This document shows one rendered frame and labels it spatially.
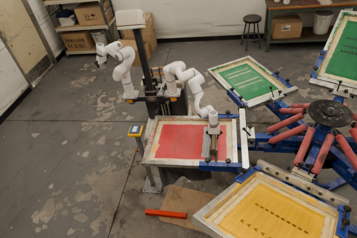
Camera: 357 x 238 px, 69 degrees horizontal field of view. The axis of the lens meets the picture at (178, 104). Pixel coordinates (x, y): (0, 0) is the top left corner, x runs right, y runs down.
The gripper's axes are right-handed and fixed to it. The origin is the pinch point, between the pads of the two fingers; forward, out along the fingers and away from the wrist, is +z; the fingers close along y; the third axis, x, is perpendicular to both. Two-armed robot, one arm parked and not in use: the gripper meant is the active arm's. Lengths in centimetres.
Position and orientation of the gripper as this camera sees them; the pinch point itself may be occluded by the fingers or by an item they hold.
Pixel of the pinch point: (214, 136)
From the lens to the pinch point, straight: 228.0
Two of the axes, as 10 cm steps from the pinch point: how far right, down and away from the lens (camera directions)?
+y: -9.8, 0.0, 1.9
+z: 1.2, 7.6, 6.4
